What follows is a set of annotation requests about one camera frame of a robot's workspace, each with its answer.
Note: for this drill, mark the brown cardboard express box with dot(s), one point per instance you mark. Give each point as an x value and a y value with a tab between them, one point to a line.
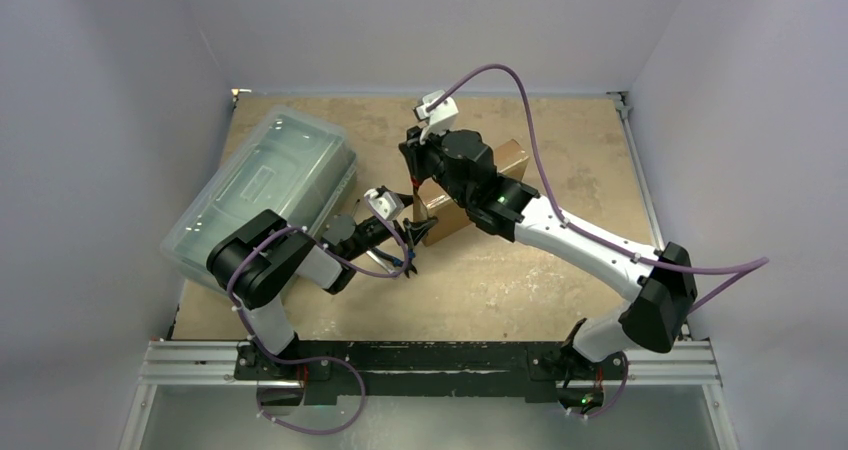
475	184

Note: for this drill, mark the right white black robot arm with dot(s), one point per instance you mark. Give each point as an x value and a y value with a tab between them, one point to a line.
654	285

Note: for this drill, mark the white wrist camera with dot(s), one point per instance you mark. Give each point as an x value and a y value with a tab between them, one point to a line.
383	203
437	112

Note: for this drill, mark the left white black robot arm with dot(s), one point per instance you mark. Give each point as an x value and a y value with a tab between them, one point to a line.
254	263

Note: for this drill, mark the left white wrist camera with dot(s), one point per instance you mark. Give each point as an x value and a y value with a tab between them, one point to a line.
383	203

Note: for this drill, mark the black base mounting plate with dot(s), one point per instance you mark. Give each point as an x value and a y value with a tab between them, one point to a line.
535	371

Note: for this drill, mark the blue handled pliers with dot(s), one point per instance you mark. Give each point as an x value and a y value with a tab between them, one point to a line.
405	263

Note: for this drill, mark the clear plastic storage bin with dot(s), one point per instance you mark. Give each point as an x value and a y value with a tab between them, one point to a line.
295	164

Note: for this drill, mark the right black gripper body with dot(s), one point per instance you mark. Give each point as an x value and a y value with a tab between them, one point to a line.
414	166

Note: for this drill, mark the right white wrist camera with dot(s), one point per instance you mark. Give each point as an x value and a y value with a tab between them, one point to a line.
437	112

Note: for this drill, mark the red utility knife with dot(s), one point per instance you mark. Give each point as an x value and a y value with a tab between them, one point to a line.
419	208

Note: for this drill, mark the aluminium frame rail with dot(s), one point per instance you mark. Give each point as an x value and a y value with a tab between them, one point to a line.
188	398

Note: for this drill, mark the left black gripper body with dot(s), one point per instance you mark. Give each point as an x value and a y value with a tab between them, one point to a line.
402	234

